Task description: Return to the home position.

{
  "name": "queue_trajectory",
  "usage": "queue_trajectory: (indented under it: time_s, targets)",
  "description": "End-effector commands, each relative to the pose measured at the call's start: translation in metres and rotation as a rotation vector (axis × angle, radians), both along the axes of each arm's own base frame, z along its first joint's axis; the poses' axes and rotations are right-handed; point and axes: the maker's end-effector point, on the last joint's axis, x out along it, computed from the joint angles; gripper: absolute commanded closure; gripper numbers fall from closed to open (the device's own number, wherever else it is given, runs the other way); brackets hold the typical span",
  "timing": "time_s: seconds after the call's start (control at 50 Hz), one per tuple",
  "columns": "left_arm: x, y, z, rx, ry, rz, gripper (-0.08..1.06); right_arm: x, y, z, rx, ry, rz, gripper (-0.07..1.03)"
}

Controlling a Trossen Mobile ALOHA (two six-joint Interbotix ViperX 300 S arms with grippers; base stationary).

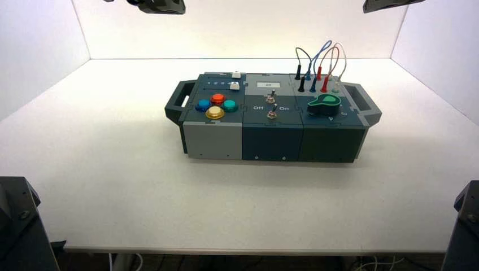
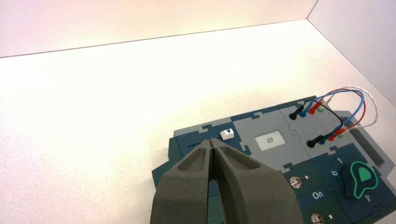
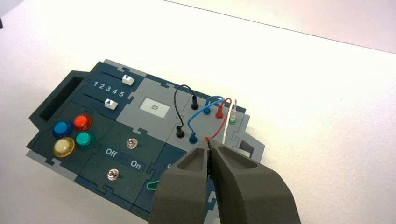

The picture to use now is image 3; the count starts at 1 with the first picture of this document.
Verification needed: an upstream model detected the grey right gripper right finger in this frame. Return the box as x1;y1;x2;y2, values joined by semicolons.
209;144;302;224

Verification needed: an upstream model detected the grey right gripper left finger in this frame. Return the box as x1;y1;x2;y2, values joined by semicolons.
148;141;211;224

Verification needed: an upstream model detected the red jumper cable with plugs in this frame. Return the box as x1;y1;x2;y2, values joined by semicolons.
204;98;233;143

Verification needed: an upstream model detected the blue and grey task board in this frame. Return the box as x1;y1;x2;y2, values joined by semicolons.
26;59;266;222

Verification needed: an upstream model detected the small display screen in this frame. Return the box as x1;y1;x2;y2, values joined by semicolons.
139;98;170;119

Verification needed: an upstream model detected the green push button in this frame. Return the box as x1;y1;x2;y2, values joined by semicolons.
75;132;96;150

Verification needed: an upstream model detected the white slider knob up arrow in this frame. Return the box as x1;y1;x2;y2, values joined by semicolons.
104;98;119;110

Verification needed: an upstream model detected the red push button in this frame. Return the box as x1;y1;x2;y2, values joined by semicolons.
73;114;93;132

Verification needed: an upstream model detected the yellow push button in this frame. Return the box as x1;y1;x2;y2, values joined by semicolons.
52;137;76;158

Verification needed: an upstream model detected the blue push button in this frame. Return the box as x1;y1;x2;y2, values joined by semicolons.
52;121;74;139

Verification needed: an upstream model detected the blue jumper cable with plugs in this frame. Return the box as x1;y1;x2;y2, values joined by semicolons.
187;95;225;145

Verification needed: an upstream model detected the black jumper cable with plugs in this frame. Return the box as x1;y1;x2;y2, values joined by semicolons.
174;84;199;139

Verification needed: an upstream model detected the white cable with plug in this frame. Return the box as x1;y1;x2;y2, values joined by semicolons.
222;88;239;146

